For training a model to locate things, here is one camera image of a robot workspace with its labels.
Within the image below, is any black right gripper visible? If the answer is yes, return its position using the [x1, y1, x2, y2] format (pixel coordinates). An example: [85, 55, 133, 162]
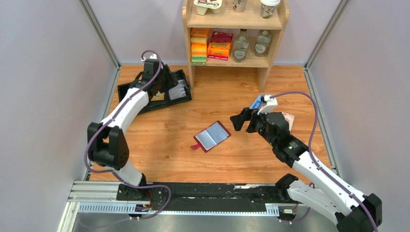
[229, 107, 276, 147]

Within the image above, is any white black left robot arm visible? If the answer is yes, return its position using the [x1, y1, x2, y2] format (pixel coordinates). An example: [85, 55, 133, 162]
[85, 58, 179, 201]

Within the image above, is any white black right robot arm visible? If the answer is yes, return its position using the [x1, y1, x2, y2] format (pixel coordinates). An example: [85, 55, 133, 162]
[230, 108, 382, 232]

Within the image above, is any silver card in tray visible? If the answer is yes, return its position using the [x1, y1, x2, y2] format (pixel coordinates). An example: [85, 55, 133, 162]
[168, 87, 187, 100]

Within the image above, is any black three-compartment tray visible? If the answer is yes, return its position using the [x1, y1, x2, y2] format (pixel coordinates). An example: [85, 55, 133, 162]
[117, 69, 193, 118]

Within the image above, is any white red small packet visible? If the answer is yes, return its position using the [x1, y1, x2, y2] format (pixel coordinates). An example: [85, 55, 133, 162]
[282, 112, 295, 131]

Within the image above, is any stack of coloured sponges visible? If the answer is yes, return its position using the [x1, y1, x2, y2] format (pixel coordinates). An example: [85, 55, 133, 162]
[190, 28, 210, 65]

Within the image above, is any orange red snack box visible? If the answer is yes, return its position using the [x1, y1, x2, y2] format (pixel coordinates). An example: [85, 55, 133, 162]
[207, 31, 233, 61]

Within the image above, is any wooden shelf unit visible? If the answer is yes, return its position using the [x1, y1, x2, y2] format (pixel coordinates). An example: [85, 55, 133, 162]
[182, 0, 290, 91]

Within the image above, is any left clear glass bottle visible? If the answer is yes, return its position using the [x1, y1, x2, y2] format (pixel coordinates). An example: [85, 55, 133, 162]
[233, 29, 249, 63]

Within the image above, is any clear glass bottle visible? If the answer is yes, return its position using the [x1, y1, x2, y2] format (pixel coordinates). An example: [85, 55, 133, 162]
[233, 29, 249, 63]
[254, 29, 272, 57]

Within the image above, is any white yogurt cup pack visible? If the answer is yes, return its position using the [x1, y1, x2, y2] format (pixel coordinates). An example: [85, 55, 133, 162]
[193, 0, 223, 15]

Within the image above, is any right clear glass bottle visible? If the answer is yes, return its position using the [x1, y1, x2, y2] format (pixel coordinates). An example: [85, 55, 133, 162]
[254, 29, 272, 57]

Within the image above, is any patterned paper cup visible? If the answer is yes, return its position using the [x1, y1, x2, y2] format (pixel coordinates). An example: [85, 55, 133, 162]
[233, 0, 247, 13]

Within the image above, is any white lidded cup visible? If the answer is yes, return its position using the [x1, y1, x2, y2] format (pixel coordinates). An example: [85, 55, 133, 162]
[260, 0, 280, 19]

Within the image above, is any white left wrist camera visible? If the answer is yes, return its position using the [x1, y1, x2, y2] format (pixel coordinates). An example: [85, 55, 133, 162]
[141, 54, 158, 62]

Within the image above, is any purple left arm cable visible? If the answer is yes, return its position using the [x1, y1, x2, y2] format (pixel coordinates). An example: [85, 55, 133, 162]
[84, 50, 172, 221]

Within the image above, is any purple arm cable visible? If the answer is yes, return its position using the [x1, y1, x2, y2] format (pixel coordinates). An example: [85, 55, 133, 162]
[84, 50, 172, 221]
[269, 91, 380, 232]

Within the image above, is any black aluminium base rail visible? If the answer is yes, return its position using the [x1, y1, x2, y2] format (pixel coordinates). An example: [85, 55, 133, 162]
[56, 180, 369, 232]

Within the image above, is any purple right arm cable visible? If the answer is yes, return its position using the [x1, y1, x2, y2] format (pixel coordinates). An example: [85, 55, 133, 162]
[269, 91, 380, 232]

